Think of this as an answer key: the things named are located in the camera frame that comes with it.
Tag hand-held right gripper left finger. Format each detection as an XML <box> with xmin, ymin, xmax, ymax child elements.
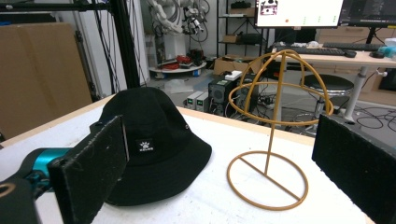
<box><xmin>47</xmin><ymin>115</ymin><xmax>130</xmax><ymax>224</ymax></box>

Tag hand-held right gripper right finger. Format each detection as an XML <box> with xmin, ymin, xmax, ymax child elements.
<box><xmin>311</xmin><ymin>113</ymin><xmax>396</xmax><ymax>224</ymax></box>

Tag black bucket hat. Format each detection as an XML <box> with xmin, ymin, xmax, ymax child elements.
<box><xmin>90</xmin><ymin>86</ymin><xmax>213</xmax><ymax>207</ymax></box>

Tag gold wire hat stand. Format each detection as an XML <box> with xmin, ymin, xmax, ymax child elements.
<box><xmin>226</xmin><ymin>49</ymin><xmax>334</xmax><ymax>212</ymax></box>

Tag black round stool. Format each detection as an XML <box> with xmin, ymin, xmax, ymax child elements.
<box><xmin>292</xmin><ymin>74</ymin><xmax>355</xmax><ymax>132</ymax></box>

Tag light wooden desk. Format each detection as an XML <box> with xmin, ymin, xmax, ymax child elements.
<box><xmin>270</xmin><ymin>46</ymin><xmax>396</xmax><ymax>123</ymax></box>

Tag brown cardboard sheet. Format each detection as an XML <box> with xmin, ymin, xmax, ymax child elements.
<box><xmin>0</xmin><ymin>21</ymin><xmax>93</xmax><ymax>141</ymax></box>

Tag black keyboard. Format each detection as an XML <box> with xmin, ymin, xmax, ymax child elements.
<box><xmin>270</xmin><ymin>46</ymin><xmax>347</xmax><ymax>57</ymax></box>

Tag computer monitor with dark screen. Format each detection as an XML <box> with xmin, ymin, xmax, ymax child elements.
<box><xmin>338</xmin><ymin>0</ymin><xmax>396</xmax><ymax>28</ymax></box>

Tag black computer tower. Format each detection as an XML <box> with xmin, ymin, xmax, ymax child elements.
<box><xmin>207</xmin><ymin>77</ymin><xmax>247</xmax><ymax>117</ymax></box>

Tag open cardboard box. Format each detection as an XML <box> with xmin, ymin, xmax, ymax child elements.
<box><xmin>213</xmin><ymin>54</ymin><xmax>264</xmax><ymax>77</ymax></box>

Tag computer monitor with white screen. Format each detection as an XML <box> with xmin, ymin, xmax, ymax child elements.
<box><xmin>254</xmin><ymin>0</ymin><xmax>345</xmax><ymax>30</ymax></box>

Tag white robot on round base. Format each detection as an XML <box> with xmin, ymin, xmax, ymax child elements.
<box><xmin>146</xmin><ymin>0</ymin><xmax>208</xmax><ymax>78</ymax></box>

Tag black shelf rack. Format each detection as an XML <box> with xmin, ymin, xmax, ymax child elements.
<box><xmin>216</xmin><ymin>0</ymin><xmax>265</xmax><ymax>59</ymax></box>

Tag black cables on floor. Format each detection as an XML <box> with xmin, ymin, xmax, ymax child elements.
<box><xmin>351</xmin><ymin>104</ymin><xmax>396</xmax><ymax>133</ymax></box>

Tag black metal frame post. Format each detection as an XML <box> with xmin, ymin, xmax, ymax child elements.
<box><xmin>0</xmin><ymin>0</ymin><xmax>141</xmax><ymax>90</ymax></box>

